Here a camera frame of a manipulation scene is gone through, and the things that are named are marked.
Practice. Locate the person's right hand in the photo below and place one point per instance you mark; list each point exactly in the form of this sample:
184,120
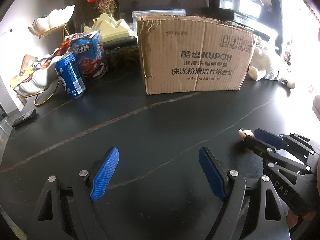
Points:
293,220

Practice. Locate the red candy wrapper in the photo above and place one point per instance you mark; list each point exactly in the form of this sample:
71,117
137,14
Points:
64,48

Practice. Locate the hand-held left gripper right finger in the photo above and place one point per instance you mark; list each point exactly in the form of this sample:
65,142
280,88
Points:
212,175

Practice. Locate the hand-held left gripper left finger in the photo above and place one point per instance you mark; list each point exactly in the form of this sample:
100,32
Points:
105,175

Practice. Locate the brown cardboard box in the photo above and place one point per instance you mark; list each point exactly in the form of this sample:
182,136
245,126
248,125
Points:
195,55

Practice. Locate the clear zip bag of pistachios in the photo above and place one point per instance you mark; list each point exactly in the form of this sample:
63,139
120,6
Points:
160,13

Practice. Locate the yellow snack bag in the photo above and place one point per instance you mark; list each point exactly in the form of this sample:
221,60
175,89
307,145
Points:
21,76

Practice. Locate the white shell tiered tray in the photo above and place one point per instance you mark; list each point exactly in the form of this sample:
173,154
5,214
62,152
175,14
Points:
45,80

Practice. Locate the dried flower bouquet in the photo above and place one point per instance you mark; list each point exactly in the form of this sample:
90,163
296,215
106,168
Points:
106,5

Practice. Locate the dark marbled box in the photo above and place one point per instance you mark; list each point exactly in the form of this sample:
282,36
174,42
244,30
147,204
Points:
122,57

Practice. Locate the small snack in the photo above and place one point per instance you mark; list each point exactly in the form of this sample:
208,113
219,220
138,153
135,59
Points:
244,133

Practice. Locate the black remote control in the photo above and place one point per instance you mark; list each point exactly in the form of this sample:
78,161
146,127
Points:
24,118

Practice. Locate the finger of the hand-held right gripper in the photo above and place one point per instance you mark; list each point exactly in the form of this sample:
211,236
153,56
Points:
270,137
257,146

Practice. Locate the blue printed snack cup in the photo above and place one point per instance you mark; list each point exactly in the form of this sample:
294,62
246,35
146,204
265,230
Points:
91,55

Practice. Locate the blue drink can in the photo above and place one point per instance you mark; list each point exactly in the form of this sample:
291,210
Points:
71,77

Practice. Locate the white plush toy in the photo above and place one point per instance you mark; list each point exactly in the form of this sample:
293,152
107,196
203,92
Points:
270,65

